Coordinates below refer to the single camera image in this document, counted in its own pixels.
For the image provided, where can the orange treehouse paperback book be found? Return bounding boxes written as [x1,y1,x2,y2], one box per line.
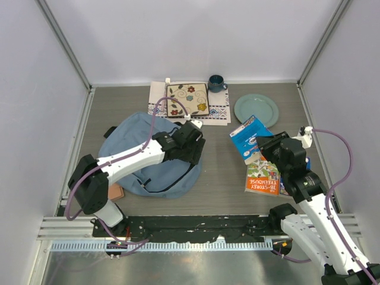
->
[245,156,280,196]

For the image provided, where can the light blue fabric backpack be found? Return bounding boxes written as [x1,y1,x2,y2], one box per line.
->
[98,112,201,198]

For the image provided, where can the bright blue paperback book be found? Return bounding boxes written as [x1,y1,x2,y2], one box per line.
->
[229,115,273,165]

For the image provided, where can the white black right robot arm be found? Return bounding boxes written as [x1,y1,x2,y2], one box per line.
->
[256,126,379,284]

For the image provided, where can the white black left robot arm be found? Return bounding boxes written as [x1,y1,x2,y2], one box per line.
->
[65,119,205,237]

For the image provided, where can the dark blue cartoon book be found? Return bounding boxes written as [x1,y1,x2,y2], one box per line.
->
[279,157,311,197]

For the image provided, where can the patterned white cloth placemat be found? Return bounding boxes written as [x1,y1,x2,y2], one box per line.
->
[148,81,231,126]

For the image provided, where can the square floral ceramic plate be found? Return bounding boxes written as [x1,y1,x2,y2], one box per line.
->
[166,83,210,118]

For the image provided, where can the round teal ceramic plate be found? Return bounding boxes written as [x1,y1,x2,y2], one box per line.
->
[234,94,279,128]

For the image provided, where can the dark blue ceramic mug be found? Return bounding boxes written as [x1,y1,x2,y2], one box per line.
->
[207,75,228,93]

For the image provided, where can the tan leather wallet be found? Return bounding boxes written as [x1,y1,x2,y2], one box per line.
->
[108,183,125,201]

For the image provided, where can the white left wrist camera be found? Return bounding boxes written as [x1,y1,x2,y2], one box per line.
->
[184,115,203,129]

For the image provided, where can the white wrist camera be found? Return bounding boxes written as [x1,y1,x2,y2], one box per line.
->
[296,126,313,149]
[184,115,203,129]

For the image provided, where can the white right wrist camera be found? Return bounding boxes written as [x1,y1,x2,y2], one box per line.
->
[296,126,313,149]

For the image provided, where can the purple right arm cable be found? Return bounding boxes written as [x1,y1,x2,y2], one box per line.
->
[273,128,380,285]

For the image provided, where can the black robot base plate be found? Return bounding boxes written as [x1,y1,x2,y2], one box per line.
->
[110,215,285,243]

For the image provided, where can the white slotted cable duct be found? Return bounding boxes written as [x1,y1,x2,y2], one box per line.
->
[50,239,273,252]

